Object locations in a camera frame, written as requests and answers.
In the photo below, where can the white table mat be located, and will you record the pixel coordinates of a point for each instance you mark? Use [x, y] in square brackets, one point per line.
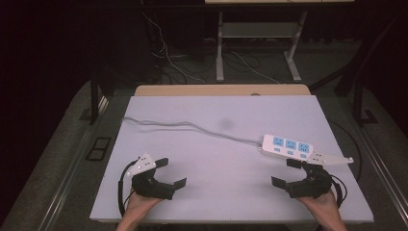
[224, 179]

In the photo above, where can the black floor frame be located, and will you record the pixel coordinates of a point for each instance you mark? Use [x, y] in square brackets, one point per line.
[98, 149]

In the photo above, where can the grey metal stand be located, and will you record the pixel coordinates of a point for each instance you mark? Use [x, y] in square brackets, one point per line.
[219, 54]

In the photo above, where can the person's right hand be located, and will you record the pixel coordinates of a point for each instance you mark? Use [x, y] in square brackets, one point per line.
[324, 208]

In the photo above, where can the white power strip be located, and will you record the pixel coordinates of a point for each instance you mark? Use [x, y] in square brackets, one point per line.
[285, 146]

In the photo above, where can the black metal stand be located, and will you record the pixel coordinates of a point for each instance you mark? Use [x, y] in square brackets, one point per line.
[94, 96]
[359, 80]

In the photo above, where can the aluminium floor rail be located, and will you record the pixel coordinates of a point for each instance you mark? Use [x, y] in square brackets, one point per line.
[72, 166]
[381, 160]

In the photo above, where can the wooden table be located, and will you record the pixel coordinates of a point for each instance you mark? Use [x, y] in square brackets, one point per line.
[208, 89]

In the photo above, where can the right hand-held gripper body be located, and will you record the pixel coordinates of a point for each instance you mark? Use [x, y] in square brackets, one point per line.
[316, 186]

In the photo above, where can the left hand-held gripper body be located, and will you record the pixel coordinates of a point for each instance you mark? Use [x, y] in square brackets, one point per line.
[150, 187]

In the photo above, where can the person's left hand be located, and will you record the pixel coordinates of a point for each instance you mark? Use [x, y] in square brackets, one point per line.
[139, 207]

